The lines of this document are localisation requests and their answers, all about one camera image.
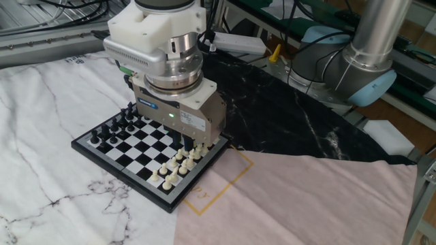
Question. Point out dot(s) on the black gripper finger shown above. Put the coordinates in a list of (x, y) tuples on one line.
[(176, 139), (188, 142)]

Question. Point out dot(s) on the tan Schunk gripper body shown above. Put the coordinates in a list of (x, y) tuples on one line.
[(160, 112)]

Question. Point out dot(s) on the white chess pawn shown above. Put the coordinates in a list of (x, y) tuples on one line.
[(155, 176), (179, 155), (173, 162), (185, 152), (163, 169)]

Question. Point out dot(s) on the black white folding chessboard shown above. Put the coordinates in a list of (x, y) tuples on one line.
[(143, 149)]

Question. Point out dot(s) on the white chess king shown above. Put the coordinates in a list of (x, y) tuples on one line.
[(197, 154)]

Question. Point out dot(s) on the white chess bishop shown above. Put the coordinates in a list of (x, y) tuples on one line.
[(204, 149), (183, 168)]

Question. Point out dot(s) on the white chess queen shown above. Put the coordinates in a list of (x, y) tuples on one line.
[(190, 161)]

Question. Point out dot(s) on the black chess pawn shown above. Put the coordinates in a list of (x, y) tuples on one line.
[(102, 143), (139, 122), (131, 127), (122, 132), (113, 138)]

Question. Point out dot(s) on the black chess king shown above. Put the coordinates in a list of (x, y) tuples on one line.
[(129, 109)]

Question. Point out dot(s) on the black chess queen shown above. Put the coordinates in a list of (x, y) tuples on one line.
[(122, 118)]

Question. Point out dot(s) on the black chess bishop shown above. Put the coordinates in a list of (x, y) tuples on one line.
[(114, 125)]

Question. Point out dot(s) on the silver force sensor flange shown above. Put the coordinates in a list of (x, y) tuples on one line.
[(180, 68)]

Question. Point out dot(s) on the black chess knight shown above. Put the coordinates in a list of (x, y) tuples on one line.
[(105, 131)]

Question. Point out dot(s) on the black chess rook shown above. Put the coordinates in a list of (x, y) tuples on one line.
[(94, 137)]

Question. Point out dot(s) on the black power plug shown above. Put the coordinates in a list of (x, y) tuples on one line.
[(208, 35)]

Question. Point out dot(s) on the white power strip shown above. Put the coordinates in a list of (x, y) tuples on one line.
[(245, 44)]

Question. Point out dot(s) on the marble pink black cloth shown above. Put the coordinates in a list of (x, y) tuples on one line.
[(289, 197)]

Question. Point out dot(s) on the yellow plastic tool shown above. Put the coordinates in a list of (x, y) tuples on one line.
[(275, 54)]

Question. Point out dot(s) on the green workbench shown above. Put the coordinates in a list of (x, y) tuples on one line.
[(293, 29)]

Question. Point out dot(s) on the white paper sheet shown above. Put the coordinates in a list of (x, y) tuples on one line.
[(279, 8)]

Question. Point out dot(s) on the white zip tie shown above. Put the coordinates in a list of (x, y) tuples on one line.
[(343, 76)]

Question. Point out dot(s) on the white foam block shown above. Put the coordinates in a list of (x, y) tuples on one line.
[(388, 137)]

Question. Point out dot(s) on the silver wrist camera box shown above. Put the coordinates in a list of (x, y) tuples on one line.
[(136, 58)]

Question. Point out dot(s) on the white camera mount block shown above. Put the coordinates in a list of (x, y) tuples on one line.
[(146, 27)]

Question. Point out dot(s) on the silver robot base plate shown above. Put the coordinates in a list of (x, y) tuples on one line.
[(277, 69)]

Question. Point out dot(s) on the grey aluminium table rail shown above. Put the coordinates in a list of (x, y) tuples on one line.
[(51, 44)]

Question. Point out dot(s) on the aluminium frame leg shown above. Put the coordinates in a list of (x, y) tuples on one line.
[(417, 204)]

